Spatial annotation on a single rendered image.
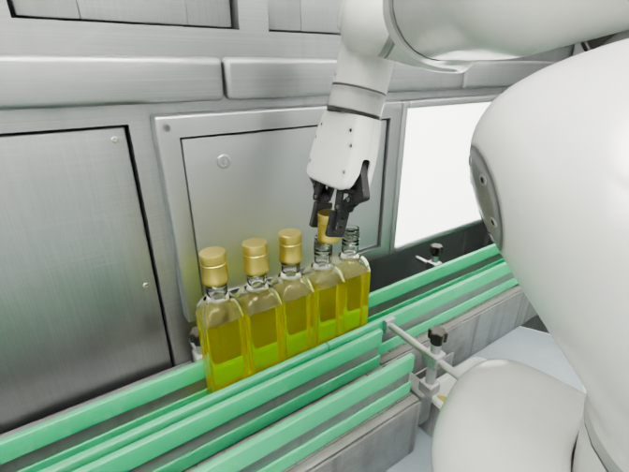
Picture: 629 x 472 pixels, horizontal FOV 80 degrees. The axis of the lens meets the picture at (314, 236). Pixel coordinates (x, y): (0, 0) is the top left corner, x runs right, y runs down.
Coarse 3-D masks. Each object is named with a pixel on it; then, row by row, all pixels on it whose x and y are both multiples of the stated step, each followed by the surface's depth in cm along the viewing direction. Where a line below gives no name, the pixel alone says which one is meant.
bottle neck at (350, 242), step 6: (348, 228) 62; (354, 228) 62; (348, 234) 60; (354, 234) 60; (342, 240) 62; (348, 240) 61; (354, 240) 61; (342, 246) 63; (348, 246) 61; (354, 246) 61; (342, 252) 63; (348, 252) 62; (354, 252) 62
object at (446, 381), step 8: (472, 360) 76; (480, 360) 76; (456, 368) 74; (464, 368) 74; (440, 376) 72; (448, 376) 72; (448, 384) 72; (440, 392) 71; (448, 392) 73; (432, 400) 67; (440, 400) 67; (440, 408) 66
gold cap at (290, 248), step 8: (280, 232) 55; (288, 232) 55; (296, 232) 55; (280, 240) 54; (288, 240) 53; (296, 240) 54; (280, 248) 55; (288, 248) 54; (296, 248) 54; (280, 256) 55; (288, 256) 54; (296, 256) 55; (288, 264) 55
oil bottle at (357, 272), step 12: (336, 264) 63; (348, 264) 61; (360, 264) 62; (348, 276) 61; (360, 276) 63; (348, 288) 62; (360, 288) 64; (348, 300) 63; (360, 300) 65; (348, 312) 64; (360, 312) 66; (348, 324) 65; (360, 324) 67
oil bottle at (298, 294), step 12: (276, 276) 57; (300, 276) 57; (276, 288) 57; (288, 288) 55; (300, 288) 56; (312, 288) 57; (288, 300) 55; (300, 300) 57; (312, 300) 58; (288, 312) 56; (300, 312) 58; (312, 312) 59; (288, 324) 57; (300, 324) 58; (312, 324) 60; (288, 336) 58; (300, 336) 59; (312, 336) 61; (288, 348) 59; (300, 348) 60
